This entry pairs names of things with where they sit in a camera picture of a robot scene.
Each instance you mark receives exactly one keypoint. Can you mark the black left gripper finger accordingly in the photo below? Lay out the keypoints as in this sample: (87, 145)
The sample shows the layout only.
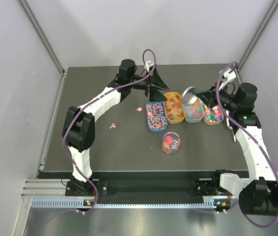
(157, 82)
(156, 95)

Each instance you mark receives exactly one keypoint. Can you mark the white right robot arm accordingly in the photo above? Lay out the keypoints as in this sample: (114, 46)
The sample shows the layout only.
(258, 196)

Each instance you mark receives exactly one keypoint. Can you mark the aluminium right frame post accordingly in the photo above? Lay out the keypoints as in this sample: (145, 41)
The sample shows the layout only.
(260, 29)

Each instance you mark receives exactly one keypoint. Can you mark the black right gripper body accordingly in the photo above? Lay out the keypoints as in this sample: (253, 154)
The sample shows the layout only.
(227, 101)

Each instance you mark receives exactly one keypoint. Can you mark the aluminium front frame rail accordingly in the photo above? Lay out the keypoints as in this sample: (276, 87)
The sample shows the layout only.
(44, 188)

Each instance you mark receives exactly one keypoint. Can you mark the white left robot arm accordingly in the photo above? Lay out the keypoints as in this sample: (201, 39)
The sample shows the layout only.
(79, 127)

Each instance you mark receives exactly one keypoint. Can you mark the pink candy tray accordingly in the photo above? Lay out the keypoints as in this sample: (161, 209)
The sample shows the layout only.
(212, 115)

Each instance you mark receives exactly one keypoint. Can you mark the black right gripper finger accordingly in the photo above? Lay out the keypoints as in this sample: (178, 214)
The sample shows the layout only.
(210, 103)
(205, 96)

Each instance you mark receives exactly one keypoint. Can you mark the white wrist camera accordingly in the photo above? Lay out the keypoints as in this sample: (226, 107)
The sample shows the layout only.
(227, 77)
(148, 65)

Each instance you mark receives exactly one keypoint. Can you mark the orange candy tray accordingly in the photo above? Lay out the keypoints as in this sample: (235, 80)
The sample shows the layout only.
(174, 108)

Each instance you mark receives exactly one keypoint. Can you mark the light blue candy tray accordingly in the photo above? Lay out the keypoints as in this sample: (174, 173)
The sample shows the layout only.
(194, 112)

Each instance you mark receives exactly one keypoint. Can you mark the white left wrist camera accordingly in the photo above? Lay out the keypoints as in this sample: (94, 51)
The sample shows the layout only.
(148, 65)

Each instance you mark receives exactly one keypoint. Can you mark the fallen swirl lollipop candy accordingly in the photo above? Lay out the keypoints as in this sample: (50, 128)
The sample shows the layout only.
(113, 126)

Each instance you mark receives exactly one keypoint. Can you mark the silver metal scoop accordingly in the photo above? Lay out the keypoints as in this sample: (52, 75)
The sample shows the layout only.
(229, 126)

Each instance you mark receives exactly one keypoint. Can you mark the aluminium left frame post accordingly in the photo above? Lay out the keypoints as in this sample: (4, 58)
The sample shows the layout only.
(35, 24)

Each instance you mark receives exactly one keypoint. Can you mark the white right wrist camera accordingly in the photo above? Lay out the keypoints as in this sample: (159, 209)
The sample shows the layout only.
(227, 77)

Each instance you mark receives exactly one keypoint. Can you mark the aluminium frame post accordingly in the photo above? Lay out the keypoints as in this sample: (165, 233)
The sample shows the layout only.
(260, 29)
(35, 24)

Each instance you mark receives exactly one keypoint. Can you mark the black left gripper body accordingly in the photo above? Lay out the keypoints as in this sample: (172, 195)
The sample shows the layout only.
(149, 85)

